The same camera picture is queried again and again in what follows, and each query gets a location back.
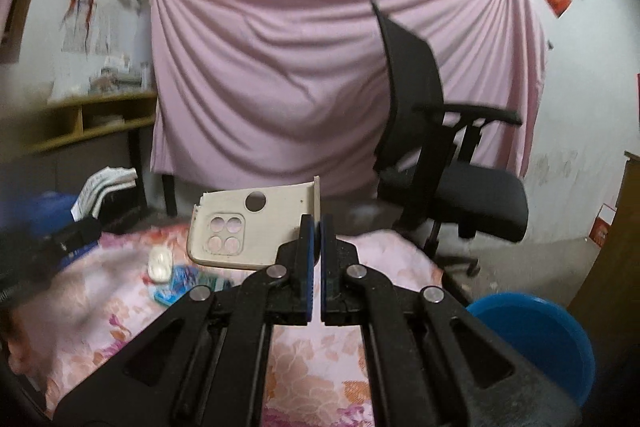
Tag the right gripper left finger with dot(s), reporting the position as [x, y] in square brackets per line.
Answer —
[203, 361]

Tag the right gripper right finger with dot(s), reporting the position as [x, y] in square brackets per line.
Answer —
[429, 361]

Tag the blue cardboard box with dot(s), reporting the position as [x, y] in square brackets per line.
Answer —
[39, 215]

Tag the teal colourful snack packet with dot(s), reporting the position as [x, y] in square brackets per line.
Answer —
[183, 279]

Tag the beige phone case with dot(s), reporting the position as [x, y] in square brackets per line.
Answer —
[243, 229]

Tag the floral pink tablecloth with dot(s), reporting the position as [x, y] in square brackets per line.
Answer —
[316, 374]

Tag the blue plastic bucket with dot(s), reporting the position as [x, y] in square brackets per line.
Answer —
[546, 335]

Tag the wooden shelf unit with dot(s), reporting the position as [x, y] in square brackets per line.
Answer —
[85, 118]

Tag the wooden cabinet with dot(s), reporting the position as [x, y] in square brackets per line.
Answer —
[607, 303]

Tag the black office chair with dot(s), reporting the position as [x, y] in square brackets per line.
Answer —
[424, 157]

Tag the stack of books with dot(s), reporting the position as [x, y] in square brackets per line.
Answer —
[119, 74]

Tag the pink hanging bedsheet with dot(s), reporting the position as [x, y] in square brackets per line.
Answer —
[272, 92]

